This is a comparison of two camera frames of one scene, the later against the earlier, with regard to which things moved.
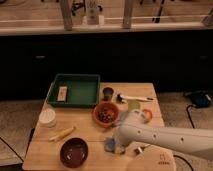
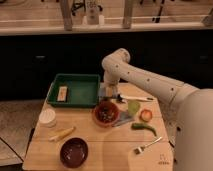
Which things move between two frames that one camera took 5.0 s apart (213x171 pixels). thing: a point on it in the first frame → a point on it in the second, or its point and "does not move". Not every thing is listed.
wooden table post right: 127,14 does not move
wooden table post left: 67,14 does not move
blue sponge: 110,145 → 104,91
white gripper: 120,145 → 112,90
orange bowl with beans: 106,115 does not move
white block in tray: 63,94 does not move
